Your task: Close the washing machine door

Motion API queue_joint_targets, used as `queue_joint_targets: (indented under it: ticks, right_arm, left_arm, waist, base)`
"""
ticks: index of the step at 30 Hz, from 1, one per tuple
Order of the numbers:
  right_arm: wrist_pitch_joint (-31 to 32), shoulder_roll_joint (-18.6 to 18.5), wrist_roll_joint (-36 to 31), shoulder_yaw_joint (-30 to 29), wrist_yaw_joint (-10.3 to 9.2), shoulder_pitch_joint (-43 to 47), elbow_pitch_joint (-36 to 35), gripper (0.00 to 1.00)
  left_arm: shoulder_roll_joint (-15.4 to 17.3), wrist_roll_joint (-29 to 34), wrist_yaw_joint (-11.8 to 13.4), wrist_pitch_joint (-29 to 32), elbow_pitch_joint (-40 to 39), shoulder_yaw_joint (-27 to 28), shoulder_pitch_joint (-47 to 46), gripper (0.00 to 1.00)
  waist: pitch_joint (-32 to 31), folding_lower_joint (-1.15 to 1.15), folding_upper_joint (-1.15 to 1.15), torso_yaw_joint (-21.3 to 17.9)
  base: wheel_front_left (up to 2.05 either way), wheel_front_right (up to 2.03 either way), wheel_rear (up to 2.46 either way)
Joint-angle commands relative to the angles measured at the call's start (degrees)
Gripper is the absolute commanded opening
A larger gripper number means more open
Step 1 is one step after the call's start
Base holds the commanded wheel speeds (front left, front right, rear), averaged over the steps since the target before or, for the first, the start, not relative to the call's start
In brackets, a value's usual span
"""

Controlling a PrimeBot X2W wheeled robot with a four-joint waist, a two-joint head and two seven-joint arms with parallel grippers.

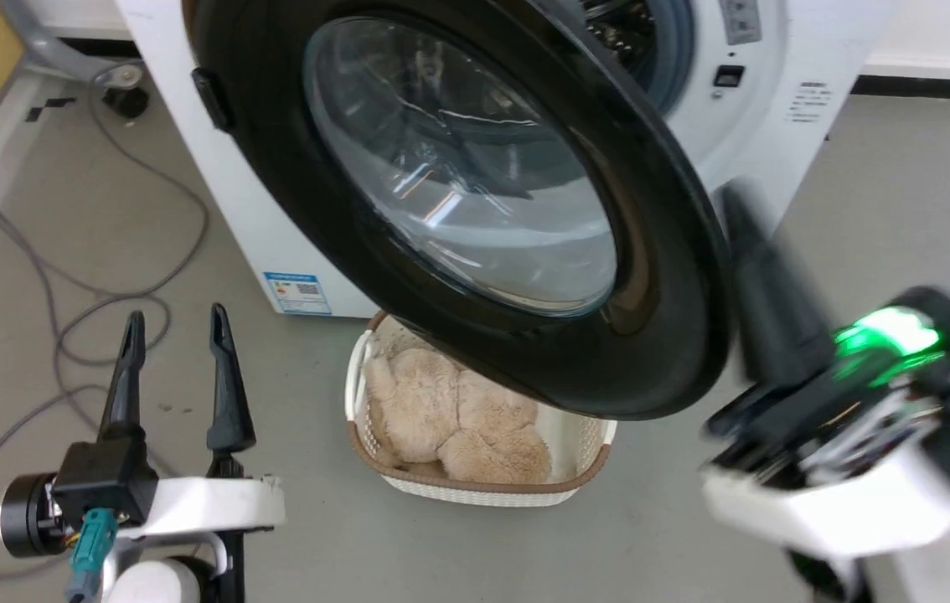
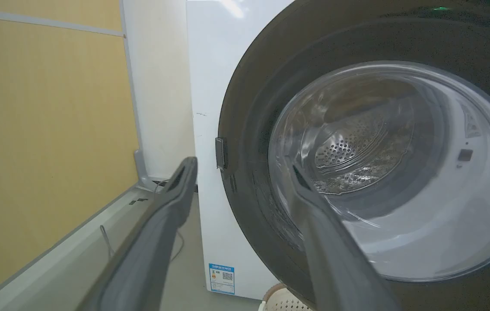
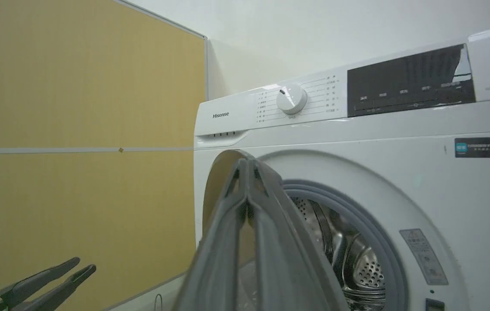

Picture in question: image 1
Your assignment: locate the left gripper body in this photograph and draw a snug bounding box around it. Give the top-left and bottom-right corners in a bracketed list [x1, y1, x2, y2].
[0, 437, 286, 559]

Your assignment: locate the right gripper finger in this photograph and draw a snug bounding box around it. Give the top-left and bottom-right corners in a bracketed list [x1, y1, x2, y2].
[722, 180, 834, 386]
[705, 381, 828, 441]

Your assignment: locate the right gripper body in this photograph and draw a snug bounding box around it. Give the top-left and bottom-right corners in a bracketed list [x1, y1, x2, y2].
[701, 286, 950, 559]

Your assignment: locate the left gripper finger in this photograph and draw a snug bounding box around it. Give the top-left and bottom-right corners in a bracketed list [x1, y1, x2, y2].
[98, 312, 147, 442]
[207, 303, 256, 457]

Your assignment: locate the black round glass washer door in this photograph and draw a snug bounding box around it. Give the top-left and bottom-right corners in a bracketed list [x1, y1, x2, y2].
[186, 0, 734, 421]

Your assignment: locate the white front-load washing machine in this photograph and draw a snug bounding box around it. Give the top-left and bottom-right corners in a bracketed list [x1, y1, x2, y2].
[115, 0, 895, 319]

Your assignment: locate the blue energy label sticker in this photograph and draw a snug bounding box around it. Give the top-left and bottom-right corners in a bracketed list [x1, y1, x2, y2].
[264, 271, 333, 317]

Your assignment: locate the beige plush teddy bear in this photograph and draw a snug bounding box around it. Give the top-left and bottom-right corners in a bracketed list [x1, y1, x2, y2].
[362, 348, 553, 485]

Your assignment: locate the white basket with brown rim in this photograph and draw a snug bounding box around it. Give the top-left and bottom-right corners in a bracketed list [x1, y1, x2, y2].
[344, 310, 618, 508]

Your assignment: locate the black round floor foot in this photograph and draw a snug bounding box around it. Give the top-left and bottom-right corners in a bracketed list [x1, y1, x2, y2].
[102, 84, 150, 120]

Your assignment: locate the teal cable connector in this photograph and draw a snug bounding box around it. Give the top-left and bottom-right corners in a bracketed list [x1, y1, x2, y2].
[65, 508, 118, 603]

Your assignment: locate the grey floor cable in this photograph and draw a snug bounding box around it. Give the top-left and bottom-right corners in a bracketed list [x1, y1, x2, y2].
[0, 80, 210, 583]

